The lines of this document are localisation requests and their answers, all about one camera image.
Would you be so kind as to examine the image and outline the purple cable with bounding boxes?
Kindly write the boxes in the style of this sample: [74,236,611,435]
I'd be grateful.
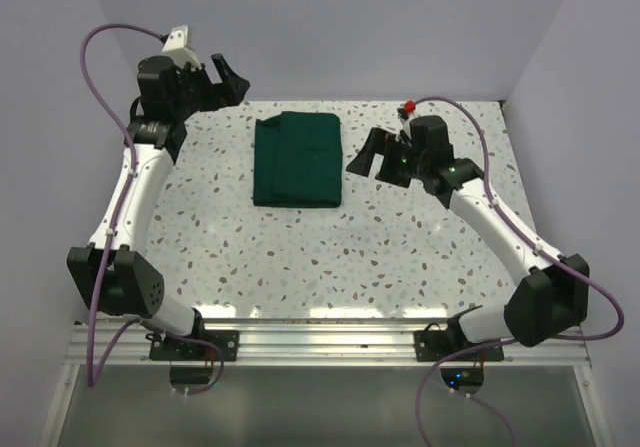
[79,23,226,394]
[412,96,626,447]

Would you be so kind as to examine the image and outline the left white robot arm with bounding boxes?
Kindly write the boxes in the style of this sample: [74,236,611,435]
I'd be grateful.
[67,53,250,360]

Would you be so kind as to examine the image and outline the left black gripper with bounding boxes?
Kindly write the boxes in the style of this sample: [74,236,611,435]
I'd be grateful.
[170,53,248,120]

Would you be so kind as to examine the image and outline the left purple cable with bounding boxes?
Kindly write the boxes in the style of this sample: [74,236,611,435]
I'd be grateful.
[79,23,226,394]

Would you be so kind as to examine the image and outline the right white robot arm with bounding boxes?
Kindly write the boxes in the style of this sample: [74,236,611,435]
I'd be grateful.
[346,116,589,360]

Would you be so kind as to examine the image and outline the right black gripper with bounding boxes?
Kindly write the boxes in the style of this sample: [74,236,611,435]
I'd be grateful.
[346,128,427,189]

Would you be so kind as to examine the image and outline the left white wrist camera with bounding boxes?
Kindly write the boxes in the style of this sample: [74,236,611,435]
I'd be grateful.
[161,25,201,70]

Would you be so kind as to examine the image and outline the dark green surgical cloth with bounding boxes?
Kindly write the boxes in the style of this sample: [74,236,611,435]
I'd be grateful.
[252,111,343,209]

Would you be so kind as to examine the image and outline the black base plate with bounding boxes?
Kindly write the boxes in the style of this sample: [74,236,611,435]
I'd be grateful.
[145,330,240,362]
[413,324,505,362]

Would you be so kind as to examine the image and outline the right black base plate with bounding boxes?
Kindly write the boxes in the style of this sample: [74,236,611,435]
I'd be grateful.
[413,324,505,362]

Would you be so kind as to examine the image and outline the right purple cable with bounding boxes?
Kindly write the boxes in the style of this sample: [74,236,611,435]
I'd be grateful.
[412,96,626,447]

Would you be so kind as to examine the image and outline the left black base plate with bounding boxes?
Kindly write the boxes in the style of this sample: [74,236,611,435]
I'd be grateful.
[145,330,240,362]

